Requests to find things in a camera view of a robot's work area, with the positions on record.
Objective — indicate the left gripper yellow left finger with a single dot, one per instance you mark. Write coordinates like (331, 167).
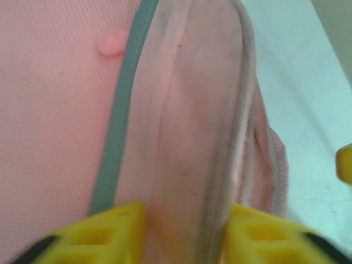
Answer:
(104, 239)

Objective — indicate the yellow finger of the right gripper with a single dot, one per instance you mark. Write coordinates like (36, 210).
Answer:
(345, 165)

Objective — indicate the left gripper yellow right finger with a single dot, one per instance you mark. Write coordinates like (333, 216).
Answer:
(269, 242)

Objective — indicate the pink backpack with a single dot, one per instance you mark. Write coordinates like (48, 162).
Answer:
(68, 110)

